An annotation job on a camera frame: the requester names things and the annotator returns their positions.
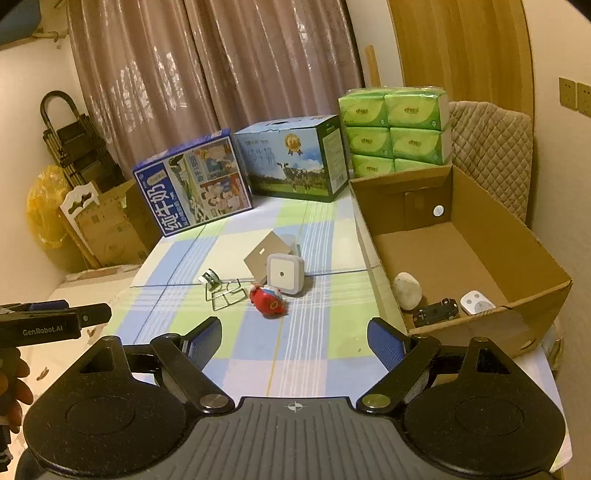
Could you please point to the white small plug device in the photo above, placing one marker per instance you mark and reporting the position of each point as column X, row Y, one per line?
column 475, row 302

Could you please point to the quilted beige headboard cushion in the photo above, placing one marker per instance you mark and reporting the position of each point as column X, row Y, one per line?
column 495, row 147

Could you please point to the flattened cardboard boxes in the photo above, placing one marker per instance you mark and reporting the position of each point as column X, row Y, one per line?
column 120, row 229

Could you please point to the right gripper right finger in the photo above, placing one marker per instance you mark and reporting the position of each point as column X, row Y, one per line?
column 408, row 361

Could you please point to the black folding cart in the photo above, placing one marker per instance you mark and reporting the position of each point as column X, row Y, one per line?
column 78, row 149

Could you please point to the green white pill bottle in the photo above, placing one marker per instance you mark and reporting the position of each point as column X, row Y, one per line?
column 210, row 280

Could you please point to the wall switch plate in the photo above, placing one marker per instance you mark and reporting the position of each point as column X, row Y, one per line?
column 575, row 96

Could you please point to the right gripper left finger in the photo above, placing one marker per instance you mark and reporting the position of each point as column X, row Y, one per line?
column 183, row 358

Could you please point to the brown cardboard box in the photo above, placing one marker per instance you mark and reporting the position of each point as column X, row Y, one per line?
column 445, row 230

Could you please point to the checkered bed sheet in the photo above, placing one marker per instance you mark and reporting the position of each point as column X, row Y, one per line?
column 310, row 344

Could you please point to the green tissue pack bundle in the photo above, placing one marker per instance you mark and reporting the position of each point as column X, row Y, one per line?
column 392, row 130

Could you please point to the white wooden cutout board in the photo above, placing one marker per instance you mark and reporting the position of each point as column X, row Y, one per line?
column 77, row 199

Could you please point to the blue milk carton box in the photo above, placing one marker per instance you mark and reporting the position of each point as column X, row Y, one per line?
column 194, row 183

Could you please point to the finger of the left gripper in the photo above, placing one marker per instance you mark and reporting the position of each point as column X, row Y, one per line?
column 49, row 305
column 90, row 315

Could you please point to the cow picture milk box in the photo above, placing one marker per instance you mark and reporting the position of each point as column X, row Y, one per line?
column 297, row 158

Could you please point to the red Doraemon toy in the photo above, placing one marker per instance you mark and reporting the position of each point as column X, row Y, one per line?
column 267, row 300

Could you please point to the left hand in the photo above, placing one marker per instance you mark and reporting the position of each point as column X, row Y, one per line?
column 14, row 391

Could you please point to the black toy car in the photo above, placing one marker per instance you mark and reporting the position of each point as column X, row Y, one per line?
column 446, row 309

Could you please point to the white square night light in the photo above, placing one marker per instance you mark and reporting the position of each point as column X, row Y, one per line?
column 286, row 273

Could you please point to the white smooth stone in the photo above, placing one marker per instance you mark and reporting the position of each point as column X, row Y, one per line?
column 407, row 290

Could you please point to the yellow plastic bag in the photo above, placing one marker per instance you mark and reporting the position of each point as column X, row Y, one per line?
column 43, row 203

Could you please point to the pink curtain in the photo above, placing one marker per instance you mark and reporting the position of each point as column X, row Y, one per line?
column 155, row 74

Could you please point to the wooden stick by wall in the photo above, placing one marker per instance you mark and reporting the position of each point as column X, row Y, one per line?
column 373, row 68

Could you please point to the wooden door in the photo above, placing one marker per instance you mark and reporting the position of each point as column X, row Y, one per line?
column 475, row 50

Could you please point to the metal wire stand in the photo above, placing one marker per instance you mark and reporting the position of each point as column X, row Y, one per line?
column 223, row 294

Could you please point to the beige TP-Link router box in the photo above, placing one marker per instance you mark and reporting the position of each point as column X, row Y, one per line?
column 258, row 258

